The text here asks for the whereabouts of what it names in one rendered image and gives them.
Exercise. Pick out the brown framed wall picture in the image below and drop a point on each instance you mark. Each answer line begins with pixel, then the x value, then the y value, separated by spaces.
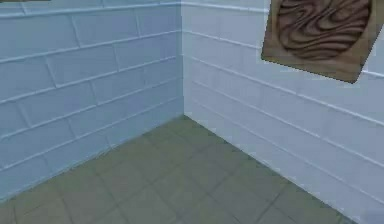
pixel 320 33

